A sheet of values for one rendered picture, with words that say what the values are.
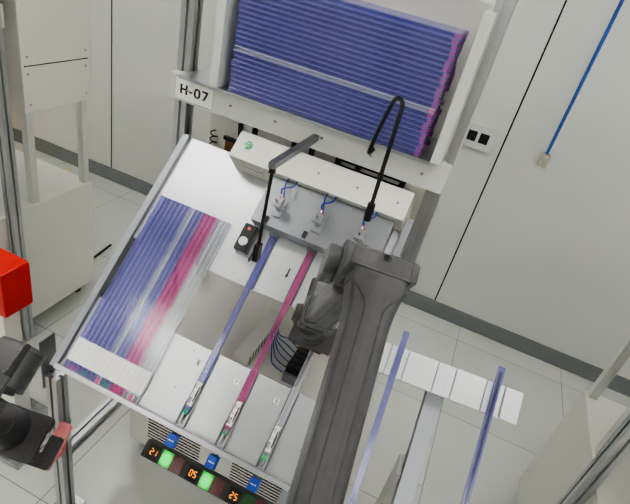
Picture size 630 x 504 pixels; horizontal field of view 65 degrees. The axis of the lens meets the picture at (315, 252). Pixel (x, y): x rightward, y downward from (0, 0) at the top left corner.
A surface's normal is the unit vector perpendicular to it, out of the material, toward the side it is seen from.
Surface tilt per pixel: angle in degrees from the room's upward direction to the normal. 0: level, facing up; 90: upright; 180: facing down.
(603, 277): 90
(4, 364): 22
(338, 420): 40
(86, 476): 0
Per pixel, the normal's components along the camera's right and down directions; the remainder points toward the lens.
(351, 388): 0.16, -0.29
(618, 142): -0.37, 0.43
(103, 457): 0.22, -0.83
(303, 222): -0.10, -0.30
